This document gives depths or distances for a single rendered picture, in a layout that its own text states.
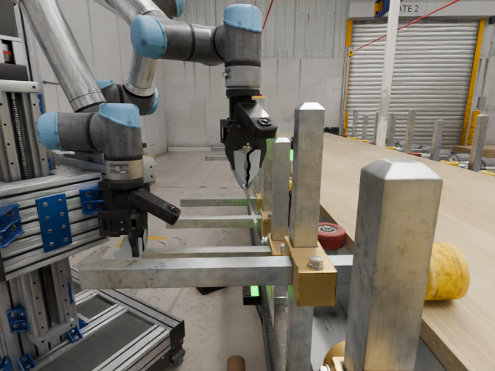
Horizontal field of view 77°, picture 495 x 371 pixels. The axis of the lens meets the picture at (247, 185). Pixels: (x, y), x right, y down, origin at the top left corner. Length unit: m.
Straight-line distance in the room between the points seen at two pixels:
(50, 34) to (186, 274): 0.61
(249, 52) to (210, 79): 8.11
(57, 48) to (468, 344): 0.89
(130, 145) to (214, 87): 8.10
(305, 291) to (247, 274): 0.08
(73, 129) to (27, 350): 1.06
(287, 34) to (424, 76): 3.68
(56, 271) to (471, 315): 1.26
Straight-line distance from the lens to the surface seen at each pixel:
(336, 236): 0.70
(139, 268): 0.46
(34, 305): 1.40
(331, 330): 0.90
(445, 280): 0.50
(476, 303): 0.57
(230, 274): 0.44
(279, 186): 0.70
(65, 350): 1.60
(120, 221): 0.70
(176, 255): 0.72
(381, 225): 0.20
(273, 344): 0.71
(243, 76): 0.64
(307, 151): 0.43
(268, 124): 0.58
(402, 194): 0.20
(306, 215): 0.46
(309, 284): 0.42
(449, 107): 9.89
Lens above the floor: 1.17
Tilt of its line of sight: 14 degrees down
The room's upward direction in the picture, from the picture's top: straight up
